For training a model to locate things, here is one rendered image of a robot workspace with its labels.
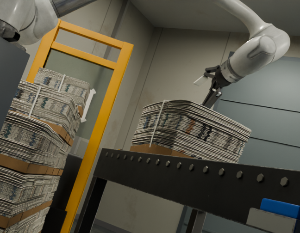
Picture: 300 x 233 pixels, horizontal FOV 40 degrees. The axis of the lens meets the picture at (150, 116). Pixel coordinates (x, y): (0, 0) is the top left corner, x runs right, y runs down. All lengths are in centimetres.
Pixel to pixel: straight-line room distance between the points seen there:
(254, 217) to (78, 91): 241
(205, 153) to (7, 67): 73
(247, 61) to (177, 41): 531
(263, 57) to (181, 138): 39
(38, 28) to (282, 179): 113
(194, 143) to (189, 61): 505
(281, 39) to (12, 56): 95
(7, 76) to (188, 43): 539
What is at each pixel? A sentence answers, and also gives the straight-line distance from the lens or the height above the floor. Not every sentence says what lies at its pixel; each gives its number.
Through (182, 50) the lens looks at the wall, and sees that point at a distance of 663.
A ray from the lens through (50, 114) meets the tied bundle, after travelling 235.
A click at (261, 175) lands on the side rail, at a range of 84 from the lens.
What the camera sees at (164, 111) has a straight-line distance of 160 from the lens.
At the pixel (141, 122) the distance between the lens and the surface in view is 174.
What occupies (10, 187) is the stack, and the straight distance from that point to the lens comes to 178.
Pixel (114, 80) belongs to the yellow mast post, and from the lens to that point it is 353.
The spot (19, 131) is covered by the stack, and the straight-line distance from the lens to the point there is 179.
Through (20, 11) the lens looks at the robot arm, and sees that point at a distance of 147.
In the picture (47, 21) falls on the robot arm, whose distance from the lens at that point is 165.
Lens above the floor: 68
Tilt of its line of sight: 10 degrees up
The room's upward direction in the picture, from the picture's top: 18 degrees clockwise
